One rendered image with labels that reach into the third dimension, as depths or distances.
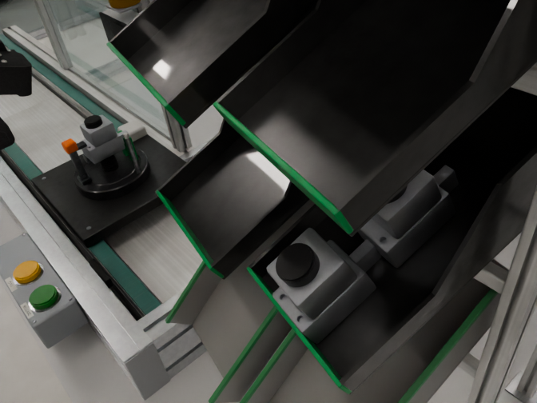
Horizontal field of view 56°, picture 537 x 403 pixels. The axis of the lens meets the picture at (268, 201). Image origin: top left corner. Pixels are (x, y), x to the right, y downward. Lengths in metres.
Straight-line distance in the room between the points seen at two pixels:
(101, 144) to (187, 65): 0.55
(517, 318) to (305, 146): 0.21
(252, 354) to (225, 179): 0.19
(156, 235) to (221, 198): 0.43
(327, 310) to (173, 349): 0.42
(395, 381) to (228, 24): 0.35
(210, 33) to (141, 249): 0.56
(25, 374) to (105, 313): 0.18
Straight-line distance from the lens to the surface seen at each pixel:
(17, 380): 0.90
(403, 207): 0.35
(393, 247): 0.38
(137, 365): 0.73
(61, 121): 1.35
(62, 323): 0.83
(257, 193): 0.48
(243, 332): 0.61
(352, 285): 0.37
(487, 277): 0.41
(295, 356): 0.56
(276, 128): 0.32
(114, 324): 0.77
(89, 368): 0.86
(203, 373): 0.79
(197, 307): 0.66
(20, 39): 1.81
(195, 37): 0.42
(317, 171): 0.28
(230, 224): 0.48
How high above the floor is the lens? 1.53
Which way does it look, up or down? 41 degrees down
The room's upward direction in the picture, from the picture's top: 8 degrees counter-clockwise
